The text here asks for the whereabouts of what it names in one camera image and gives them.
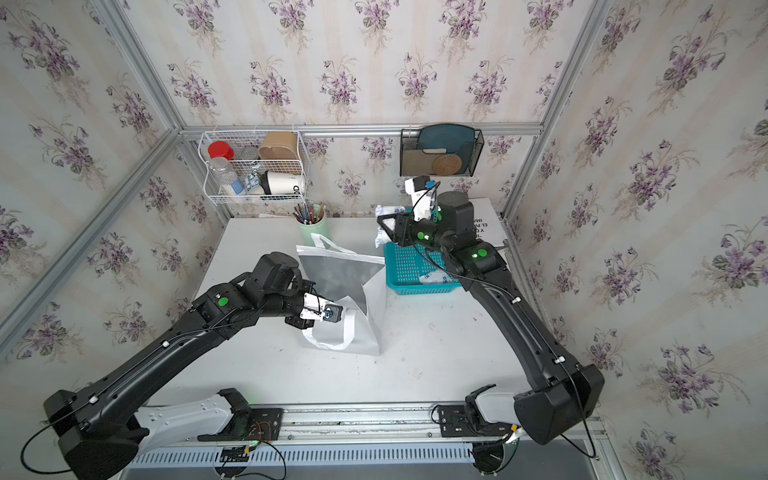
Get green pencil cup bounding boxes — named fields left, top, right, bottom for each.
left=293, top=201, right=330, bottom=246

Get white ice pack left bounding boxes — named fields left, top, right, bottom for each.
left=419, top=269, right=455, bottom=285

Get clear glass jar blue label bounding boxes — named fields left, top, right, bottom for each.
left=209, top=157, right=244, bottom=196

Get white wire wall basket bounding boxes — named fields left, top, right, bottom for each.
left=197, top=129, right=309, bottom=205

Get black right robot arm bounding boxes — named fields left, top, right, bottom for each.
left=377, top=191, right=605, bottom=445

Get white ice pack blue print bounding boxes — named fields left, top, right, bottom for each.
left=374, top=205, right=405, bottom=248

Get teal plastic basket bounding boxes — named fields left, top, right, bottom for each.
left=383, top=243, right=460, bottom=296

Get white paper cup black lid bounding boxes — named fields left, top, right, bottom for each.
left=259, top=170, right=306, bottom=196

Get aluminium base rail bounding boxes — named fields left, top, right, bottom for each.
left=134, top=398, right=604, bottom=448

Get round woven rattan coaster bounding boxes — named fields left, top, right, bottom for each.
left=432, top=154, right=463, bottom=176

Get white insulated delivery bag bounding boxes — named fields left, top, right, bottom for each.
left=296, top=233, right=387, bottom=356

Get black mesh wall organizer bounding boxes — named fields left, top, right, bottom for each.
left=399, top=123, right=485, bottom=177

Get white book black lettering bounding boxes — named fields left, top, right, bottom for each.
left=470, top=198, right=507, bottom=248

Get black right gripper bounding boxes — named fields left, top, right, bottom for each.
left=379, top=207, right=456, bottom=256

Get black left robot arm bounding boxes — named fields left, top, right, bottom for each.
left=44, top=252, right=311, bottom=479

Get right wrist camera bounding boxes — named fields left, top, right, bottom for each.
left=404, top=175, right=437, bottom=221

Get red lid jar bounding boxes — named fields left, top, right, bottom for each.
left=207, top=141, right=235, bottom=161

